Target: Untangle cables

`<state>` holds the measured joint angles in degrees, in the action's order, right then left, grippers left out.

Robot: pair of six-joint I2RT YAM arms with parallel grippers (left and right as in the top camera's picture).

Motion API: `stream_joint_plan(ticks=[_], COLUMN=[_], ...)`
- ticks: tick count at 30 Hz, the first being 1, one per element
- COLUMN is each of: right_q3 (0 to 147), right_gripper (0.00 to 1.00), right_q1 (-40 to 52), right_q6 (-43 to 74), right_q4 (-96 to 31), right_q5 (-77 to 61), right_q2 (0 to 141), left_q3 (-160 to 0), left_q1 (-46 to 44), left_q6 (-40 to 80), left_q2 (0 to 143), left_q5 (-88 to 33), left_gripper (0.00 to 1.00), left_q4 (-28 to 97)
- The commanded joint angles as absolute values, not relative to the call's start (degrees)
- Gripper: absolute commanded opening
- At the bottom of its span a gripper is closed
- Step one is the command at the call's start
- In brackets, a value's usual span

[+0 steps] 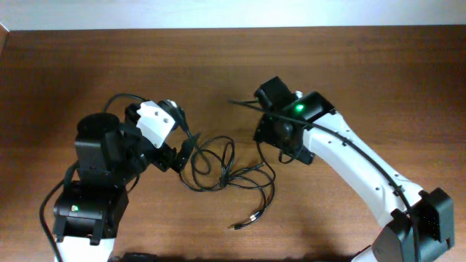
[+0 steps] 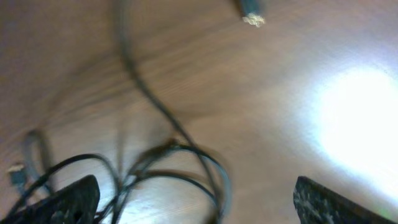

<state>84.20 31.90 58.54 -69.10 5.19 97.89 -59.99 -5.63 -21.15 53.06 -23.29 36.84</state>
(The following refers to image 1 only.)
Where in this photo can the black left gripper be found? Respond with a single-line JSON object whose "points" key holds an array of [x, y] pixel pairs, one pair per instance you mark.
{"points": [[175, 156]]}

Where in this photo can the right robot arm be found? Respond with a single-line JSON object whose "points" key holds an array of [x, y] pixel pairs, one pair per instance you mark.
{"points": [[416, 225]]}

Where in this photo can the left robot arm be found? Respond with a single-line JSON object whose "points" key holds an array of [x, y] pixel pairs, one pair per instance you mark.
{"points": [[111, 156]]}

